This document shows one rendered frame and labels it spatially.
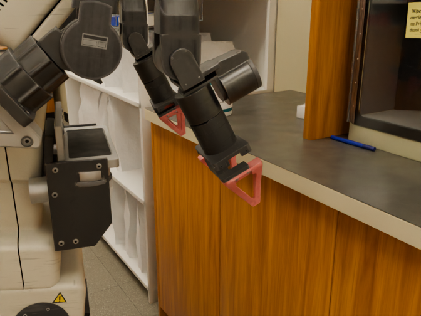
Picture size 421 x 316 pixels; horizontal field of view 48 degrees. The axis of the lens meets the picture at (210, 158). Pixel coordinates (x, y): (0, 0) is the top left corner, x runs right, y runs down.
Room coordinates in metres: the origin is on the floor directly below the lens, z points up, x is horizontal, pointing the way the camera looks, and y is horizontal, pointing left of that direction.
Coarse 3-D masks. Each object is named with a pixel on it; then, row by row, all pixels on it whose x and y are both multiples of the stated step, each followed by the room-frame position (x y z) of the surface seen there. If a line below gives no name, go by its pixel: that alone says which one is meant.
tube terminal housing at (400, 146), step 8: (352, 128) 1.22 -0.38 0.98; (360, 128) 1.20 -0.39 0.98; (352, 136) 1.22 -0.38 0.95; (360, 136) 1.20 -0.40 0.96; (368, 136) 1.17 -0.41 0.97; (376, 136) 1.15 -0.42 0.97; (384, 136) 1.13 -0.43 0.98; (392, 136) 1.11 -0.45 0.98; (368, 144) 1.17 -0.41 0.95; (376, 144) 1.15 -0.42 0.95; (384, 144) 1.13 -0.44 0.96; (392, 144) 1.11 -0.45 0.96; (400, 144) 1.09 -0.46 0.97; (408, 144) 1.07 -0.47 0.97; (416, 144) 1.06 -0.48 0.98; (392, 152) 1.11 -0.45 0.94; (400, 152) 1.09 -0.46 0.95; (408, 152) 1.07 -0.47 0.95; (416, 152) 1.05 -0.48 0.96; (416, 160) 1.05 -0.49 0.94
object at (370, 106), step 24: (384, 0) 1.16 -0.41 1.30; (408, 0) 1.10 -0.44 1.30; (384, 24) 1.15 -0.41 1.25; (384, 48) 1.14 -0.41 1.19; (408, 48) 1.09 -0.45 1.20; (360, 72) 1.20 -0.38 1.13; (384, 72) 1.14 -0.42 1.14; (408, 72) 1.08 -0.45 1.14; (360, 96) 1.19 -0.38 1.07; (384, 96) 1.13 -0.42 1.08; (408, 96) 1.07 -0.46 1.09; (360, 120) 1.19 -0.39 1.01; (384, 120) 1.12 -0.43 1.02; (408, 120) 1.07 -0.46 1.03
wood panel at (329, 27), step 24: (312, 0) 1.25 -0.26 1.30; (336, 0) 1.26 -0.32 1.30; (312, 24) 1.24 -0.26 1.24; (336, 24) 1.26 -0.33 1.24; (312, 48) 1.24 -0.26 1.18; (336, 48) 1.26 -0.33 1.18; (312, 72) 1.23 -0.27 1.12; (336, 72) 1.27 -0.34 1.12; (312, 96) 1.23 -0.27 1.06; (336, 96) 1.27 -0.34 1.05; (312, 120) 1.23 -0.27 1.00; (336, 120) 1.28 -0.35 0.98
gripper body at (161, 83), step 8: (160, 80) 1.10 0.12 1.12; (152, 88) 1.10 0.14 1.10; (160, 88) 1.10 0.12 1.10; (168, 88) 1.11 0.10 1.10; (152, 96) 1.10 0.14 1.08; (160, 96) 1.10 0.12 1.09; (168, 96) 1.10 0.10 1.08; (152, 104) 1.12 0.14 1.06; (160, 104) 1.09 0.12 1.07; (168, 104) 1.08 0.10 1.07
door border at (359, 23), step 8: (360, 0) 1.22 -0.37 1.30; (360, 8) 1.21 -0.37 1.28; (360, 16) 1.21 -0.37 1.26; (360, 24) 1.21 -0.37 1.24; (360, 32) 1.21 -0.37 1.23; (360, 40) 1.21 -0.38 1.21; (360, 48) 1.20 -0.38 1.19; (360, 56) 1.20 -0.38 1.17; (352, 64) 1.22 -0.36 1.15; (352, 88) 1.22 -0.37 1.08; (352, 96) 1.21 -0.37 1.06; (352, 104) 1.21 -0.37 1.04; (352, 112) 1.21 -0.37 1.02; (352, 120) 1.21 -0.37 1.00
